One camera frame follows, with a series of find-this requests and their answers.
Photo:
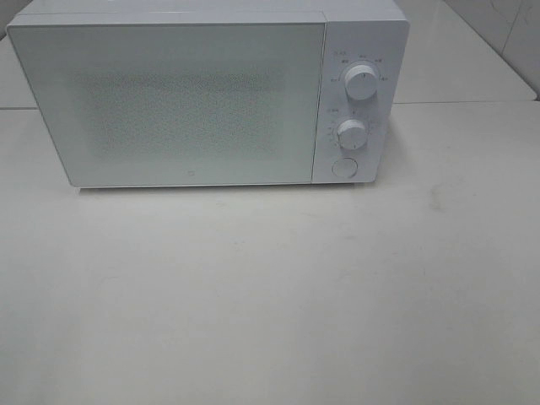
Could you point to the white round door button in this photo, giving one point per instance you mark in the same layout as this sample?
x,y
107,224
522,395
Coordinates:
x,y
345,168

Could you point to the white timer knob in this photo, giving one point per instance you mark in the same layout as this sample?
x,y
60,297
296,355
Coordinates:
x,y
352,134

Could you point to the white microwave door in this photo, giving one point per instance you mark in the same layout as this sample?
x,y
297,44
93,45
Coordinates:
x,y
177,105

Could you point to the white upper power knob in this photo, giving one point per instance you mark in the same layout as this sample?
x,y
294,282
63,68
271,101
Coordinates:
x,y
360,80

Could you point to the white microwave oven body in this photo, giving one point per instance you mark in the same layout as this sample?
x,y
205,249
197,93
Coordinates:
x,y
373,31

